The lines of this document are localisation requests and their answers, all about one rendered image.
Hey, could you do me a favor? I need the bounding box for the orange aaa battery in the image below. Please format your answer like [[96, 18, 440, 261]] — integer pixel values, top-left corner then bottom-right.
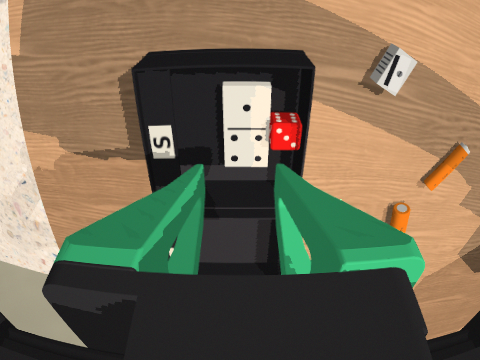
[[424, 142, 470, 191]]

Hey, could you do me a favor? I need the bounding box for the red die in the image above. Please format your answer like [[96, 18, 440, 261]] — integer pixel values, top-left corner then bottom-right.
[[269, 112, 302, 150]]

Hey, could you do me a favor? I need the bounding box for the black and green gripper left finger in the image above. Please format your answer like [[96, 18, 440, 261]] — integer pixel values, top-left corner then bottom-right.
[[53, 164, 205, 275]]

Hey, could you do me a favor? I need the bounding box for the black rack of three bins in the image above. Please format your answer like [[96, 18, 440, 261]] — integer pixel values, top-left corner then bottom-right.
[[131, 48, 315, 275]]

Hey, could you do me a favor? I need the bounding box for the orange aa battery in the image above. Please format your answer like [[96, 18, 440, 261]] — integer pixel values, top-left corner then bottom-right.
[[390, 203, 410, 233]]

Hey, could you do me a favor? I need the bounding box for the white domino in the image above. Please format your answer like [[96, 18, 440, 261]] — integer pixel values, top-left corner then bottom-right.
[[223, 82, 271, 167]]

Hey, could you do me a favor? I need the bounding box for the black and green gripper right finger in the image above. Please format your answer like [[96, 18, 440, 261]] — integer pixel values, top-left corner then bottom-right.
[[274, 164, 425, 288]]

